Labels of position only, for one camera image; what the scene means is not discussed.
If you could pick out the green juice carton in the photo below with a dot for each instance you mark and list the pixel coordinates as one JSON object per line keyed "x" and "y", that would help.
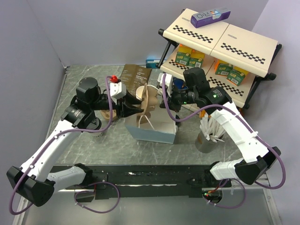
{"x": 195, "y": 62}
{"x": 223, "y": 69}
{"x": 236, "y": 77}
{"x": 182, "y": 58}

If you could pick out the single white paper cup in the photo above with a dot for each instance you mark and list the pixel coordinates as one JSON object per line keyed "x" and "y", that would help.
{"x": 97, "y": 135}

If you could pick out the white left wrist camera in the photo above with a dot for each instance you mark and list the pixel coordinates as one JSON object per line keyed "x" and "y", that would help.
{"x": 117, "y": 88}

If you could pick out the white paper cup stack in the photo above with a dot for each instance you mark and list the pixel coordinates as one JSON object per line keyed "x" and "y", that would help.
{"x": 139, "y": 92}

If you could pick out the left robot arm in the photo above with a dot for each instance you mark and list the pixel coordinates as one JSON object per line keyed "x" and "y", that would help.
{"x": 34, "y": 180}

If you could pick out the brown pulp cup carrier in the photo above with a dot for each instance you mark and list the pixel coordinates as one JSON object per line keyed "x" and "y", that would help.
{"x": 106, "y": 115}

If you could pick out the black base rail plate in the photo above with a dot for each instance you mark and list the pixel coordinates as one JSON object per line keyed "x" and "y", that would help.
{"x": 148, "y": 181}

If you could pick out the blue R&O box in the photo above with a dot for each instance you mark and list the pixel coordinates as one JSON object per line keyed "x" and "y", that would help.
{"x": 151, "y": 63}

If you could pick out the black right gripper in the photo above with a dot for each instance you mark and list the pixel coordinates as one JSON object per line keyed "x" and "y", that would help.
{"x": 171, "y": 101}

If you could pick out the orange snack bag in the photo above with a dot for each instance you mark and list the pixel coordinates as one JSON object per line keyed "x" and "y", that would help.
{"x": 203, "y": 114}

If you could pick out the separated brown cup carrier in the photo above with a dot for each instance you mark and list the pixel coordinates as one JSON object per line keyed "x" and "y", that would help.
{"x": 149, "y": 100}

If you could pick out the light blue paper bag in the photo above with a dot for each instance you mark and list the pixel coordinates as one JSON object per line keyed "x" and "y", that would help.
{"x": 158, "y": 128}

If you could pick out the purple R&O box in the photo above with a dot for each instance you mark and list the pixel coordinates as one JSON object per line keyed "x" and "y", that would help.
{"x": 209, "y": 16}

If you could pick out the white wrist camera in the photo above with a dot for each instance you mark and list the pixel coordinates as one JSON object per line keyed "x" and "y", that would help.
{"x": 117, "y": 88}
{"x": 168, "y": 82}

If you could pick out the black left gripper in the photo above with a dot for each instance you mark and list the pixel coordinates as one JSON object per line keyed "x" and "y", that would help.
{"x": 125, "y": 110}

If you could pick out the grey cup of stirrers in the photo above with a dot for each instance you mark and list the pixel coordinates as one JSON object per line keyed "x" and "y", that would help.
{"x": 211, "y": 134}

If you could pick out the brown coffee bean bag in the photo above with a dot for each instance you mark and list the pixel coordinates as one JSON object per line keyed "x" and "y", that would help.
{"x": 134, "y": 76}

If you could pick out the blue chip bag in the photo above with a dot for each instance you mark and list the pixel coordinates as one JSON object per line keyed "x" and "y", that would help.
{"x": 179, "y": 83}

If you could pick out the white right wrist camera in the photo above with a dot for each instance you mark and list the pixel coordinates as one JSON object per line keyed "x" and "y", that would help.
{"x": 168, "y": 82}

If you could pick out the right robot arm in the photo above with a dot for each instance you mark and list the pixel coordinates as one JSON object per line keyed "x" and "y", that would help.
{"x": 257, "y": 156}

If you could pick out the cream checkered shelf rack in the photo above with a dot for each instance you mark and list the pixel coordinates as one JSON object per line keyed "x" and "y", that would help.
{"x": 221, "y": 41}

